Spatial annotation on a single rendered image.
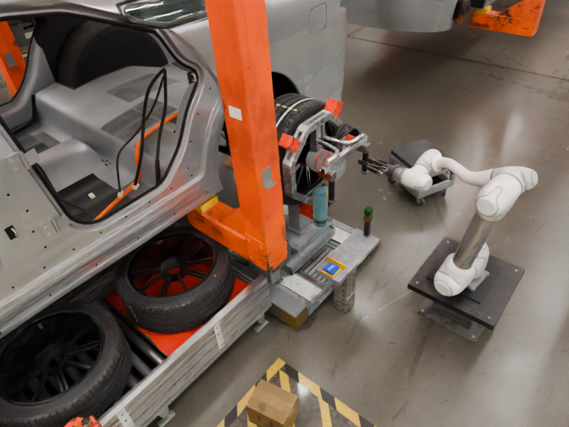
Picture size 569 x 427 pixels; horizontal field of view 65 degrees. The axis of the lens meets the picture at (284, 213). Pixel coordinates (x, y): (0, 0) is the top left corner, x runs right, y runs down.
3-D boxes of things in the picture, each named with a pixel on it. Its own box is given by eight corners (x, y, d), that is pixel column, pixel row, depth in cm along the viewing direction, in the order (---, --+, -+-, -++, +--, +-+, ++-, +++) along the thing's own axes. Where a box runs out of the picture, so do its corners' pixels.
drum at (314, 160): (318, 161, 279) (318, 141, 270) (347, 173, 268) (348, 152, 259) (305, 172, 271) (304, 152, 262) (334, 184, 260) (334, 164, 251)
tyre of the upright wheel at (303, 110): (267, 211, 301) (321, 141, 320) (294, 225, 289) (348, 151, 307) (227, 149, 248) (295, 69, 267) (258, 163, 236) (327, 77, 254)
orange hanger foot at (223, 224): (208, 211, 290) (198, 167, 268) (267, 245, 263) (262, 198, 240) (189, 224, 281) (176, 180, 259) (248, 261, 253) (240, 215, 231)
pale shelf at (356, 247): (356, 231, 281) (356, 228, 279) (379, 242, 272) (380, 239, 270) (314, 272, 257) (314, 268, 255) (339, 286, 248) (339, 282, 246)
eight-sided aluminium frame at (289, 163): (337, 172, 303) (338, 98, 268) (345, 175, 300) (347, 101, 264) (285, 215, 273) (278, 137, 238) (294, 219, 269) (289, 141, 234)
